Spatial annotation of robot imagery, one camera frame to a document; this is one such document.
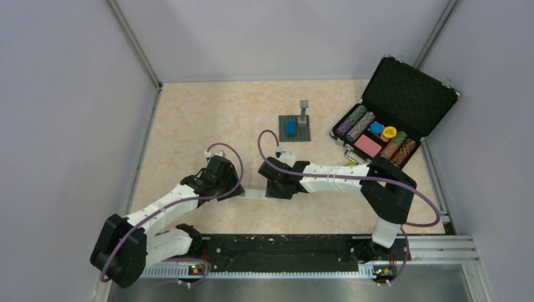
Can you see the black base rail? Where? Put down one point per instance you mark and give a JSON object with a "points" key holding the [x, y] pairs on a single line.
{"points": [[304, 253]]}

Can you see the grey lego baseplate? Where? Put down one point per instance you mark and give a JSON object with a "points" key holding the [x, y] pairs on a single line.
{"points": [[303, 133]]}

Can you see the black poker chip case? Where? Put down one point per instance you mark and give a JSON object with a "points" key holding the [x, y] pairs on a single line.
{"points": [[402, 96]]}

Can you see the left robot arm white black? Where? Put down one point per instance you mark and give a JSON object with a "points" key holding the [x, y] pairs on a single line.
{"points": [[127, 245]]}

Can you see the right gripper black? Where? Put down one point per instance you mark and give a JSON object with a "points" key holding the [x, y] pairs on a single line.
{"points": [[273, 192]]}

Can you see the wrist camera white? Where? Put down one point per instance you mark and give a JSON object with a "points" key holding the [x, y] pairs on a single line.
{"points": [[285, 157], [209, 154]]}

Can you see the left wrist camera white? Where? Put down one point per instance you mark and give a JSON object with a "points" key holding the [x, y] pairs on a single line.
{"points": [[209, 154]]}

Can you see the grey lego tower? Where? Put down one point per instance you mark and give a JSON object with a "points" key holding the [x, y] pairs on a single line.
{"points": [[302, 118]]}

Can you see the blue round chip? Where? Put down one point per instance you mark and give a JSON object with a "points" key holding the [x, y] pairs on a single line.
{"points": [[376, 128]]}

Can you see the pink card deck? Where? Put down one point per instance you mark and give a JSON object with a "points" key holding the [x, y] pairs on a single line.
{"points": [[368, 146]]}

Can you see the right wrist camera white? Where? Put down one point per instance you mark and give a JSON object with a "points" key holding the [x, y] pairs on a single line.
{"points": [[285, 157]]}

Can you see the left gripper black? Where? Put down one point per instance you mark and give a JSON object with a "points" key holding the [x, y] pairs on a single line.
{"points": [[232, 175]]}

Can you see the blue lego brick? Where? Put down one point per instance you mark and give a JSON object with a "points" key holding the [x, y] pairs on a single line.
{"points": [[291, 128]]}

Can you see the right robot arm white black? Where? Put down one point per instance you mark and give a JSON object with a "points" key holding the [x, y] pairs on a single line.
{"points": [[387, 189]]}

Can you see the yellow dealer button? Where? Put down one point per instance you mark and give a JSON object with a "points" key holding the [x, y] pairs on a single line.
{"points": [[389, 132]]}

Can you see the white remote control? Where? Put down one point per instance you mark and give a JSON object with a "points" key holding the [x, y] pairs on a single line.
{"points": [[255, 194]]}

